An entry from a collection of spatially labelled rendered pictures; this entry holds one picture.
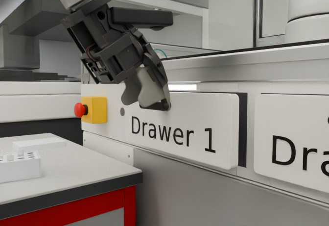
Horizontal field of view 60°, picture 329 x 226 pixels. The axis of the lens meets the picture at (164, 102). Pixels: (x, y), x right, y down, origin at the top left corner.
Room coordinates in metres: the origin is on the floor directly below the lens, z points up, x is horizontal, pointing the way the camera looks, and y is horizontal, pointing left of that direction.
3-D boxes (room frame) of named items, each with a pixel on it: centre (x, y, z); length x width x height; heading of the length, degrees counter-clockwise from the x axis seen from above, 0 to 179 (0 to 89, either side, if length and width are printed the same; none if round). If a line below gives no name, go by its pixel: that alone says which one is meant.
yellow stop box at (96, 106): (0.78, 0.20, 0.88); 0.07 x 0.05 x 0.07; 39
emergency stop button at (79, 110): (0.76, 0.22, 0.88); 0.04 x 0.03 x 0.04; 39
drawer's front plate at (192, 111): (0.52, -0.01, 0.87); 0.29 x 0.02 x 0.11; 39
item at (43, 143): (0.83, 0.37, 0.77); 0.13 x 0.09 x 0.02; 129
